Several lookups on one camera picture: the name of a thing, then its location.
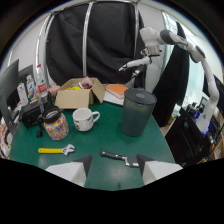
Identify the dark monitor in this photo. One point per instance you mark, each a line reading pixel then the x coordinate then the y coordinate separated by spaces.
pixel 8 93

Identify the yellow item in box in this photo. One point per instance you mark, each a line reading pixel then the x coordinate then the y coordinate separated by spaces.
pixel 74 87

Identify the black case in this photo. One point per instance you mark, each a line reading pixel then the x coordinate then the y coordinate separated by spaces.
pixel 31 113

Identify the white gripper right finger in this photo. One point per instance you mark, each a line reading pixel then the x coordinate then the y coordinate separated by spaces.
pixel 156 170

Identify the open cardboard box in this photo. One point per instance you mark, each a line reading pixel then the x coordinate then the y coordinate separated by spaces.
pixel 76 96

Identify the colorful floral thermos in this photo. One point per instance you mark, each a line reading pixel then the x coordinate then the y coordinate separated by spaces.
pixel 55 124

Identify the pink item in box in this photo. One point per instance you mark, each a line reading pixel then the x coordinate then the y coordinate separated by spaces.
pixel 87 82

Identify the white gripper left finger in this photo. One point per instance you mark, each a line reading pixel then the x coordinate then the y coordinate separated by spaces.
pixel 71 170

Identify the black backdrop curtain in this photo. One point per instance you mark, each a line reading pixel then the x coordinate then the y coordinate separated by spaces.
pixel 110 40

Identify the grey metal stand pole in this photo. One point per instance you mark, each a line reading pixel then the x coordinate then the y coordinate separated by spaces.
pixel 86 40

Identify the white bottle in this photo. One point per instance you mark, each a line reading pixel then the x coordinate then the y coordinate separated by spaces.
pixel 22 94

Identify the white ceramic mug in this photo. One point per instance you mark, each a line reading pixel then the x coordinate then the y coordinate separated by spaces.
pixel 83 119

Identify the dark grey lidded bin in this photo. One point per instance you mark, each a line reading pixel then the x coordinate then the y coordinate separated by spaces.
pixel 136 111

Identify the black cart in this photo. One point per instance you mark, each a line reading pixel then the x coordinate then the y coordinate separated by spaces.
pixel 186 140

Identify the clear bottle with red label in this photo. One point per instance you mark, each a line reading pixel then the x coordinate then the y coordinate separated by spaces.
pixel 41 83

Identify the orange book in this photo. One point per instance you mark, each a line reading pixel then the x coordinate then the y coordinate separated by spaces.
pixel 115 91

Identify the small bottle with yellow label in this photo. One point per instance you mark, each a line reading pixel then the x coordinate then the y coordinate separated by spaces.
pixel 31 89

